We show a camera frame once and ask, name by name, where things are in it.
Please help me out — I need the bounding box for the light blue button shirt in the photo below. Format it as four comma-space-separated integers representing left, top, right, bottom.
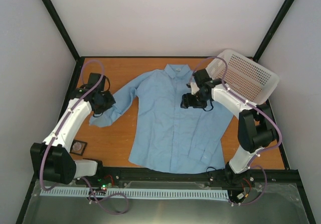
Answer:
89, 65, 233, 174

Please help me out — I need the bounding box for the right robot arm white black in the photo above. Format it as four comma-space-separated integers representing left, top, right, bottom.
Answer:
181, 69, 277, 185

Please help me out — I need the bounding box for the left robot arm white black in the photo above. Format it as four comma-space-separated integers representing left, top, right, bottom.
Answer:
30, 73, 115, 185

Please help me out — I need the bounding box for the round pink brooch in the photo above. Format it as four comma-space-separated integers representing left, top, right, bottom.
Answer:
72, 142, 82, 152

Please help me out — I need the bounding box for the open black brooch box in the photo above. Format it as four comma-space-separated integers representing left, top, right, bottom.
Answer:
70, 140, 87, 156

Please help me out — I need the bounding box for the white perforated plastic basket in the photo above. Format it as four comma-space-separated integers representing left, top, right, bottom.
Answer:
206, 49, 279, 104

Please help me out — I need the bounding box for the left red green controller board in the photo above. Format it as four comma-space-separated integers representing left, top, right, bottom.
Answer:
98, 175, 114, 190

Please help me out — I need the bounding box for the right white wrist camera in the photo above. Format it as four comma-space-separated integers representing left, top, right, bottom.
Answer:
187, 82, 199, 95

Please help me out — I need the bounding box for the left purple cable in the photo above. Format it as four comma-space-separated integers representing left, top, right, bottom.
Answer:
39, 59, 131, 215

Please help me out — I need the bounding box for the purple cable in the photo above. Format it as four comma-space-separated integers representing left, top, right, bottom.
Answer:
192, 56, 283, 206
39, 59, 131, 215

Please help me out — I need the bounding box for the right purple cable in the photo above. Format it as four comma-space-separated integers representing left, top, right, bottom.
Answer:
192, 56, 283, 206

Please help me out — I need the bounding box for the light blue slotted cable duct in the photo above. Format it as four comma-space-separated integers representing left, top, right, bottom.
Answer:
40, 187, 229, 201

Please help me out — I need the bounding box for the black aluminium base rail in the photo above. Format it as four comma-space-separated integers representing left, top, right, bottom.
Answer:
87, 167, 303, 189

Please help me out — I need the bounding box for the right controller board with wires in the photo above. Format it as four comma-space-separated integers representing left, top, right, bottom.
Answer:
229, 178, 252, 206

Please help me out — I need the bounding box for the left black frame post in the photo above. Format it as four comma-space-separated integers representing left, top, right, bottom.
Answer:
41, 0, 80, 61

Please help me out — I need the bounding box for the black frame post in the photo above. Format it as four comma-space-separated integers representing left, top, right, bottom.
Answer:
252, 0, 295, 63
41, 0, 80, 61

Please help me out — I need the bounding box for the right black frame post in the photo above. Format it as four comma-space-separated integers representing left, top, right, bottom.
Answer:
252, 0, 295, 63

